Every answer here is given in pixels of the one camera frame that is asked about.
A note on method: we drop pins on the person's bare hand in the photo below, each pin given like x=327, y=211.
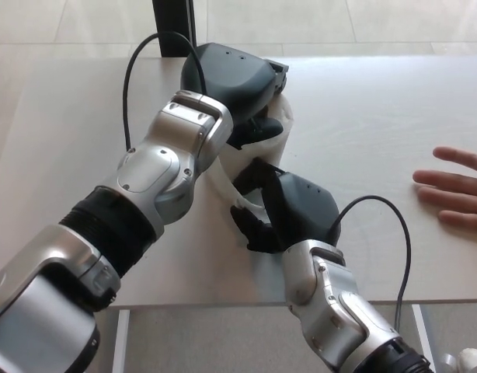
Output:
x=464, y=190

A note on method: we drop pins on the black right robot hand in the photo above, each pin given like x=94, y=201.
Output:
x=304, y=210

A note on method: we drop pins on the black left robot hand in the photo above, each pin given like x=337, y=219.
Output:
x=234, y=77

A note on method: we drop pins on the white toilet paper roll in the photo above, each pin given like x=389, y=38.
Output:
x=277, y=151

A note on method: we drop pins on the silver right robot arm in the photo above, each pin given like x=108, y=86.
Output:
x=320, y=279

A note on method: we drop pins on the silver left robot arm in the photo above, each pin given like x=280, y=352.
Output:
x=157, y=171

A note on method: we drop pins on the white and silver robot foot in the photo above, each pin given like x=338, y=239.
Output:
x=471, y=361

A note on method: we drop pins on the black door frame post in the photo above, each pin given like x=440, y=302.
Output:
x=172, y=27

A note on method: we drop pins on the white table frame bar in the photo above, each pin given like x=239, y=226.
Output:
x=122, y=342
x=423, y=338

